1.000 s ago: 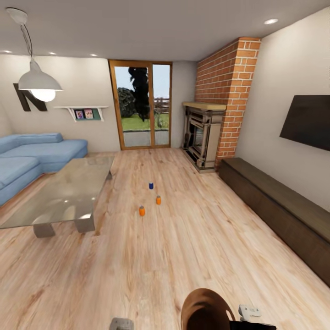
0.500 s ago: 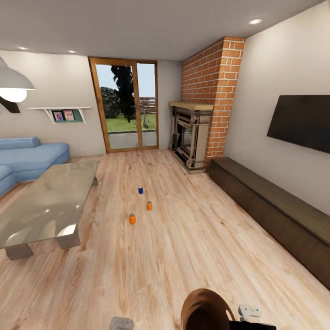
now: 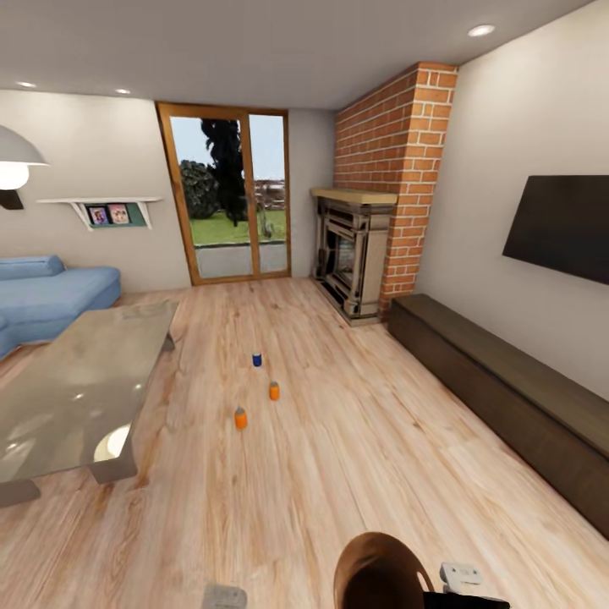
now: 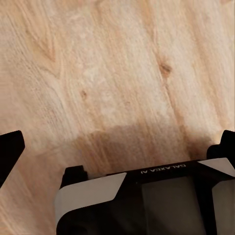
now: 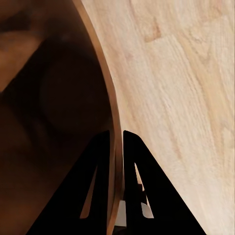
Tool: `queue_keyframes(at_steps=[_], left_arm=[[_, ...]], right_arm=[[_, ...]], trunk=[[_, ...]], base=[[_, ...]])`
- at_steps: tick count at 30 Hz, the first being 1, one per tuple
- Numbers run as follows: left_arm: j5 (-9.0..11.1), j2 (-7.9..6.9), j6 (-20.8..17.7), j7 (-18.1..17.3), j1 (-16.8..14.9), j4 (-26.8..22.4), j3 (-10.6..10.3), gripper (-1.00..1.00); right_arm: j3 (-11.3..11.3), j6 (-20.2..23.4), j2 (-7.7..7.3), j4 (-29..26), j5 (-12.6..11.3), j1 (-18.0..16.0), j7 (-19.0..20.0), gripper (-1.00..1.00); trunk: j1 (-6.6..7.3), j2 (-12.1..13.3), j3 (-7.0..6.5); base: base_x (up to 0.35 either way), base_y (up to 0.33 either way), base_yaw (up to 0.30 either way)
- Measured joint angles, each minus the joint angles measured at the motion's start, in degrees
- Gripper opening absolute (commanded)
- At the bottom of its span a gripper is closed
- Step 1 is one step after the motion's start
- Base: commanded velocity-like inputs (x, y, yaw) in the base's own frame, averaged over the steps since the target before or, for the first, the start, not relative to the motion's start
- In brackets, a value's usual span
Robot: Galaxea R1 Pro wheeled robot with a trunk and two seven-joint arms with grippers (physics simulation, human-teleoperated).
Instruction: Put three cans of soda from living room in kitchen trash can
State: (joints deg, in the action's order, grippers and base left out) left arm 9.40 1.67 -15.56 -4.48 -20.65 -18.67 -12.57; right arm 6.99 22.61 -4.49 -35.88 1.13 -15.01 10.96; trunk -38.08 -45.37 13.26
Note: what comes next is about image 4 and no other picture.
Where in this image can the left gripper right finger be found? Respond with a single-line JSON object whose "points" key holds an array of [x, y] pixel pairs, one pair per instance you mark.
{"points": [[227, 145]]}

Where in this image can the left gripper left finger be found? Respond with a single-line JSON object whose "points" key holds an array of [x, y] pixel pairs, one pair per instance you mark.
{"points": [[11, 147]]}

